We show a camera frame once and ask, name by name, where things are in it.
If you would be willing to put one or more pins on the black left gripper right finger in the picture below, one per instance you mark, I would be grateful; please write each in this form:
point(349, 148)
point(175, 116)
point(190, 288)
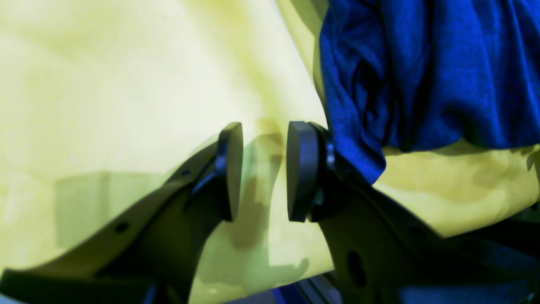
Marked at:
point(383, 254)

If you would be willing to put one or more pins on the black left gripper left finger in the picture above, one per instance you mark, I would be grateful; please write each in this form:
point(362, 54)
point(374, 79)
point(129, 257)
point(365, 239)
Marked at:
point(149, 253)

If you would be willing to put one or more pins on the blue long-sleeve shirt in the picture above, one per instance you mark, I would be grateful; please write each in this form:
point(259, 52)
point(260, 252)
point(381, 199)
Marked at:
point(420, 75)

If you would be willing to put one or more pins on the yellow table cloth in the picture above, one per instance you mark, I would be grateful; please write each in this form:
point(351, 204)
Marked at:
point(102, 101)

